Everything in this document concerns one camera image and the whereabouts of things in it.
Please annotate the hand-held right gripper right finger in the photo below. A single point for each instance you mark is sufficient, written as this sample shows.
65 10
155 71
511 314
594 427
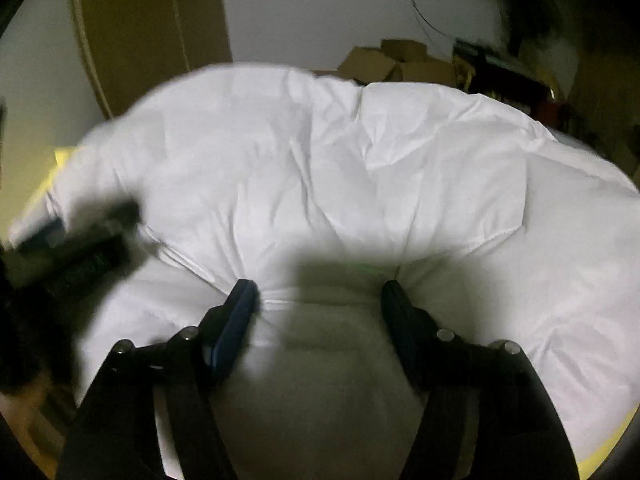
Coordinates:
400 322

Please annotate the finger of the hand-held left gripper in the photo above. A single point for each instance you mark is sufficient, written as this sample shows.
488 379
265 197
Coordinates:
85 227

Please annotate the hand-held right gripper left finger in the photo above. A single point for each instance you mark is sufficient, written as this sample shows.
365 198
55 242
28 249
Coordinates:
235 322

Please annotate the white puffer jacket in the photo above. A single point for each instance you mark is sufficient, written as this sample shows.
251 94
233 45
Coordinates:
320 160

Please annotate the yellow table mat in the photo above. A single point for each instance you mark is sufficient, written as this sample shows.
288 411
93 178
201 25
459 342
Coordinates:
65 157

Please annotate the wooden door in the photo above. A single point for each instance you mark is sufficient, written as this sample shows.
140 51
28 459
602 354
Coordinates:
145 30

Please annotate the large cardboard box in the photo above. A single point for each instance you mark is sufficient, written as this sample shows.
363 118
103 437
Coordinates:
425 65

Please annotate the small cardboard box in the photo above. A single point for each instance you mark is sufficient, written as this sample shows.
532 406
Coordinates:
367 65

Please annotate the dark dried plant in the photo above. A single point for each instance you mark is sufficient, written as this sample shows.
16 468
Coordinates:
530 15

